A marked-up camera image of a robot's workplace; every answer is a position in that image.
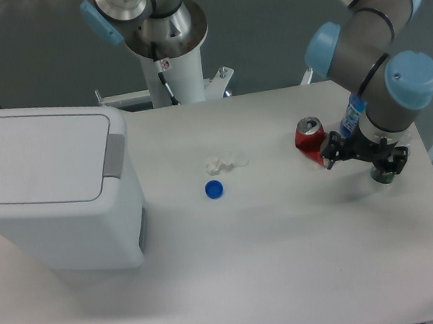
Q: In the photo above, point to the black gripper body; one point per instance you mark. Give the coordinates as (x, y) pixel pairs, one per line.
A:
(361, 148)

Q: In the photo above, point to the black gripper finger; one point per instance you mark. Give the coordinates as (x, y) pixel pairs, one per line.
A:
(334, 149)
(395, 162)

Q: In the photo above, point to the white push-top trash can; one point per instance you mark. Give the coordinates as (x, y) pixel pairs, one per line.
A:
(69, 193)

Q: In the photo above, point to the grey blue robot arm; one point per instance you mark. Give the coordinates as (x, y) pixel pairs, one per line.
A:
(166, 36)

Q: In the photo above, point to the crushed red soda can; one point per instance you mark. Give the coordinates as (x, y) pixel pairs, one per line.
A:
(309, 136)

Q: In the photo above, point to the clear green label bottle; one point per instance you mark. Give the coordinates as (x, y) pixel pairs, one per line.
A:
(404, 140)

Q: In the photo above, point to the blue label plastic bottle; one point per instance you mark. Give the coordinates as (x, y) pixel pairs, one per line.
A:
(355, 107)

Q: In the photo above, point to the translucent white bottle cap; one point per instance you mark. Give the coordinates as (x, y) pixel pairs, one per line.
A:
(240, 160)

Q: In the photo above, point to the crumpled white paper scrap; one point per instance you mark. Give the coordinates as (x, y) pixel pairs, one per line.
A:
(216, 165)

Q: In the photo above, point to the blue bottle cap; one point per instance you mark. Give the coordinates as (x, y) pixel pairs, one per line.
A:
(213, 189)

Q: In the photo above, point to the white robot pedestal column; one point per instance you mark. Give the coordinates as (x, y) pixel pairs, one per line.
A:
(183, 74)

